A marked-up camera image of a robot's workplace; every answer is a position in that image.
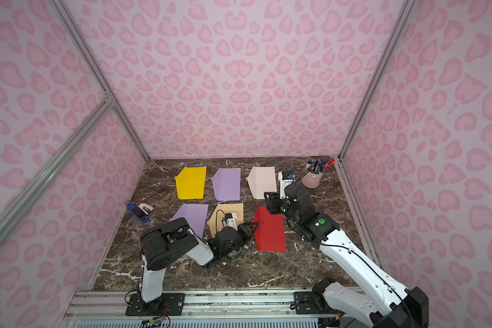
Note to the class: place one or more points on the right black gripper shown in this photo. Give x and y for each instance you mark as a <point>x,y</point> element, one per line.
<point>273,201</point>

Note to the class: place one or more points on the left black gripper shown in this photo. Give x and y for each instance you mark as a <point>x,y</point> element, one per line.
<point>245,229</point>

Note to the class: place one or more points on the red envelope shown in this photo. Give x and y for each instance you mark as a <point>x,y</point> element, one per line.
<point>270,235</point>

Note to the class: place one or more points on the white envelope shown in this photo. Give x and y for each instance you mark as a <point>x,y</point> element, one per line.
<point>261,180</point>

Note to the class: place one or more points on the beige envelope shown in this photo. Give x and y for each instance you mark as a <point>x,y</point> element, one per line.
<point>215,223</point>

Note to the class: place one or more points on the purple envelope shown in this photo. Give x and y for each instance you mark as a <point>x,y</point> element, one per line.
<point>195,214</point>
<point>227,184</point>

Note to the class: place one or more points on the yellow envelope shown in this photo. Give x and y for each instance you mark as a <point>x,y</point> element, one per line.
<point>190,183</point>

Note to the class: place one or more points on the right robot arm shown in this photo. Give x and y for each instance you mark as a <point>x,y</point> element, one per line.
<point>384,302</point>

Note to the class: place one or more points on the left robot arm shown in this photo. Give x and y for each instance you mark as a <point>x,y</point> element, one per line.
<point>165,244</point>

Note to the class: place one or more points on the pink pen cup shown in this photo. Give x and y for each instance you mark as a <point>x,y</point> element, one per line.
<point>312,180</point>

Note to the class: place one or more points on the blue stapler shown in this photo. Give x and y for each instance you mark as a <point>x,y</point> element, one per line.
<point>140,211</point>

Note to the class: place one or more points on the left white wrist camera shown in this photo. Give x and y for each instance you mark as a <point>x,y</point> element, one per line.
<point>230,220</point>

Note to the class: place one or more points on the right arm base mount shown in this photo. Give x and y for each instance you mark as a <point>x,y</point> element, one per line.
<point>313,302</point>

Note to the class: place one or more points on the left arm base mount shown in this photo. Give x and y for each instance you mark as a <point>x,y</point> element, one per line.
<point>170,304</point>

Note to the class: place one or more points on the aluminium front rail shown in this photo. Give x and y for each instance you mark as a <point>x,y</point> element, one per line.
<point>256,303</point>

